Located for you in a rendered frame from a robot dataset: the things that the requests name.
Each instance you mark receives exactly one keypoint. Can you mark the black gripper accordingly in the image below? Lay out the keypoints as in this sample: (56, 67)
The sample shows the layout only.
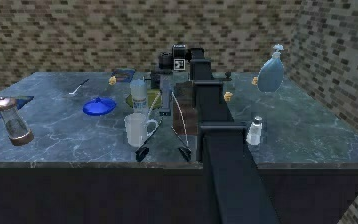
(165, 83)

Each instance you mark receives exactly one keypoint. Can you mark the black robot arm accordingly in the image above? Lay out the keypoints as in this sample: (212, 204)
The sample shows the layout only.
(225, 173)

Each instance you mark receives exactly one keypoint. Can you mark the white spray can blue label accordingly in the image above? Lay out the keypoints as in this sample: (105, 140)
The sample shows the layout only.
(139, 95)

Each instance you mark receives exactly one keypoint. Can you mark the pale blue spray bottle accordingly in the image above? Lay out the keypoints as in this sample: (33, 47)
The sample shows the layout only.
(271, 75)

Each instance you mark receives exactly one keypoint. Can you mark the white mug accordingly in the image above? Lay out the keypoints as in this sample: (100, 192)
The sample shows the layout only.
(136, 130)

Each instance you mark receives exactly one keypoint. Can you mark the green plate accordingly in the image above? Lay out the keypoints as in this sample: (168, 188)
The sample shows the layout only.
(153, 98)

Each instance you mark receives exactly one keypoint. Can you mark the brown box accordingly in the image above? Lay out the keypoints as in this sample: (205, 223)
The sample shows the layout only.
(187, 100)

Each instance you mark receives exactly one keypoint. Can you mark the blue round lid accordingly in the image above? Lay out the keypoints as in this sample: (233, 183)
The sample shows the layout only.
(99, 106)

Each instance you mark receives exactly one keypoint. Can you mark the small yellow lump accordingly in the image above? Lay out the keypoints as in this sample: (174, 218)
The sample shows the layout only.
(112, 80)
(254, 80)
(228, 96)

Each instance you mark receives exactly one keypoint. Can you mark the white salt shaker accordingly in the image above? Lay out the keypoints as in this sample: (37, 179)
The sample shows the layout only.
(254, 131)

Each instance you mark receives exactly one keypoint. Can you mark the dark marble top table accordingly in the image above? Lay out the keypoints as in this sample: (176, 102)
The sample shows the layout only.
(70, 186)

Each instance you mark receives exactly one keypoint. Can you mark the small black knob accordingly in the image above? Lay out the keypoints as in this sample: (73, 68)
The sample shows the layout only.
(228, 76)

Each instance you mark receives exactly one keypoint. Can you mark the white spoon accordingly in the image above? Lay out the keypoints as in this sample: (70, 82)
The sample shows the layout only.
(77, 88)

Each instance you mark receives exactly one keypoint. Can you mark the glass pepper grinder brown base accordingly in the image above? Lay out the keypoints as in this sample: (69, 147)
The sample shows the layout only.
(15, 125)

